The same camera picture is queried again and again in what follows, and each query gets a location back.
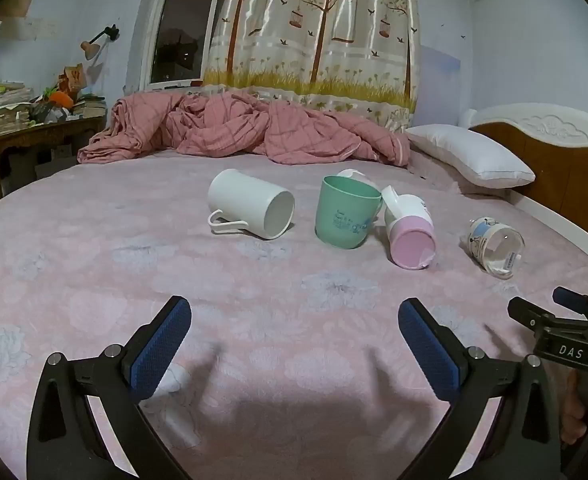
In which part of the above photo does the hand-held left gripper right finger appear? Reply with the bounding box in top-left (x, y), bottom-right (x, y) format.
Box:
top-left (398, 298), bottom-right (562, 480)

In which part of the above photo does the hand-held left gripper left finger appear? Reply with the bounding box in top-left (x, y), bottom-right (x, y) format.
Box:
top-left (26, 296), bottom-right (192, 480)

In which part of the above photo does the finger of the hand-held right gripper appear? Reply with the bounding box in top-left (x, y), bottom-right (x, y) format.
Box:
top-left (553, 287), bottom-right (588, 317)
top-left (507, 297), bottom-right (575, 335)

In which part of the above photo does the clear printed cup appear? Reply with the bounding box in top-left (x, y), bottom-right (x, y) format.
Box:
top-left (466, 216), bottom-right (526, 280)

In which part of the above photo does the pink and white cup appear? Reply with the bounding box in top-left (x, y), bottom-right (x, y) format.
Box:
top-left (381, 185), bottom-right (436, 270)

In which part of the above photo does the green cup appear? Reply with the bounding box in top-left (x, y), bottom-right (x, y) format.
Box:
top-left (315, 175), bottom-right (385, 250)

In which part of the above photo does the small white cup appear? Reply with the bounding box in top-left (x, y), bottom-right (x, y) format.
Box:
top-left (336, 169), bottom-right (381, 192)

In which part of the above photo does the person's right hand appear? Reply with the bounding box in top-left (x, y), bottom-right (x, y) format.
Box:
top-left (556, 366), bottom-right (588, 442)

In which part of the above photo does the pink floral bed sheet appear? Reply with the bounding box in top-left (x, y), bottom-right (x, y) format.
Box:
top-left (0, 146), bottom-right (588, 480)

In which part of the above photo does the white and wooden headboard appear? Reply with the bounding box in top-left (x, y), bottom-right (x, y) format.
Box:
top-left (459, 103), bottom-right (588, 251)

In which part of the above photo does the white pillow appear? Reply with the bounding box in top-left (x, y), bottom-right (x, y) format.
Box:
top-left (405, 124), bottom-right (536, 190)

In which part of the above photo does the pink checked blanket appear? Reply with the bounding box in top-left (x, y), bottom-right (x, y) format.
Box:
top-left (76, 91), bottom-right (412, 167)

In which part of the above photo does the wooden desk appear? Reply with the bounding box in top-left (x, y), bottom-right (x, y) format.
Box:
top-left (0, 114), bottom-right (107, 202)

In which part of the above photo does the stack of books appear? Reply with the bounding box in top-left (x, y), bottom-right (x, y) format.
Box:
top-left (73, 94), bottom-right (108, 119)

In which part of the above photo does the orange toy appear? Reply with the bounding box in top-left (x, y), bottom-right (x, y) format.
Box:
top-left (44, 89), bottom-right (75, 111)

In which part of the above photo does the stack of papers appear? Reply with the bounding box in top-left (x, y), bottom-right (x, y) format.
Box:
top-left (0, 80), bottom-right (42, 141)

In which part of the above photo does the window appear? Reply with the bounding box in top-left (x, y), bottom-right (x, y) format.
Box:
top-left (139, 0), bottom-right (240, 92)

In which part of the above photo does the tree print curtain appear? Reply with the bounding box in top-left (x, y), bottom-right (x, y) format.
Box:
top-left (201, 0), bottom-right (421, 133)

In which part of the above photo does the white cup with handle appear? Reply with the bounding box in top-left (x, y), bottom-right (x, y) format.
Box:
top-left (207, 169), bottom-right (295, 241)

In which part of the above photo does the wall lamp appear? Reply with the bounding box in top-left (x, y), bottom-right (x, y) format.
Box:
top-left (80, 24), bottom-right (121, 62)

